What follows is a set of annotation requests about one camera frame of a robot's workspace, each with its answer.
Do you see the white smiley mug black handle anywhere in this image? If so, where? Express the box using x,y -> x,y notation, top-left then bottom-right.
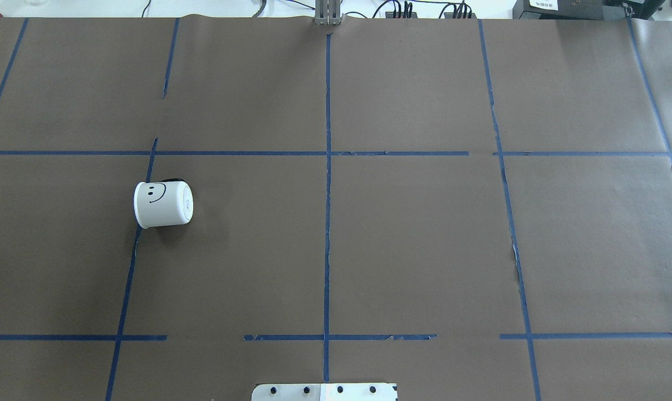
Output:
133,179 -> 195,229

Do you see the brown paper table cover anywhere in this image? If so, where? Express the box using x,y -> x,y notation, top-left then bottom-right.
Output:
0,15 -> 672,400

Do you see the black power strip left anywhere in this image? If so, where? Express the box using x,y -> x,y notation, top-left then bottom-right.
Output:
384,1 -> 417,19

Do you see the black power strip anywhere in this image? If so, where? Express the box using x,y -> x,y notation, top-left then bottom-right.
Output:
384,1 -> 417,19
439,2 -> 476,19

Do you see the black power strip right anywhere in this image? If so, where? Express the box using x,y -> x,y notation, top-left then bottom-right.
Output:
439,2 -> 476,19

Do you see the black equipment box with label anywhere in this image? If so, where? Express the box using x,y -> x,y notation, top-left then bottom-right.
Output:
512,0 -> 665,21

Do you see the grey aluminium camera post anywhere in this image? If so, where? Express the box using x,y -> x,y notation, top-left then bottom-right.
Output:
315,0 -> 343,26

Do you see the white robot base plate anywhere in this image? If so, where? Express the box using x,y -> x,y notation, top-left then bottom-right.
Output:
251,383 -> 399,400

